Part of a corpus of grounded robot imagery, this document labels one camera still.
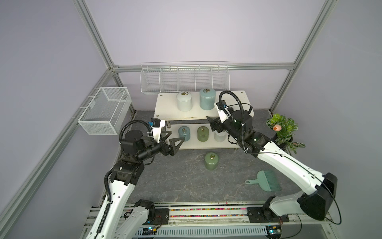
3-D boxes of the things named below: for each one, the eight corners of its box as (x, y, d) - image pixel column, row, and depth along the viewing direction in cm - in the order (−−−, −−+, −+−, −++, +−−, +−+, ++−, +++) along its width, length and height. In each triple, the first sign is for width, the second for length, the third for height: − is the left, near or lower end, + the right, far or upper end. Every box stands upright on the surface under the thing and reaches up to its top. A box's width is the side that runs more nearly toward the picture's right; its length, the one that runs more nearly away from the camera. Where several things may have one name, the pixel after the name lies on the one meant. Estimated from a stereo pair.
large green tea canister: (205, 170, 91) (206, 163, 84) (205, 159, 96) (205, 152, 88) (217, 170, 91) (219, 163, 84) (216, 159, 96) (218, 152, 88)
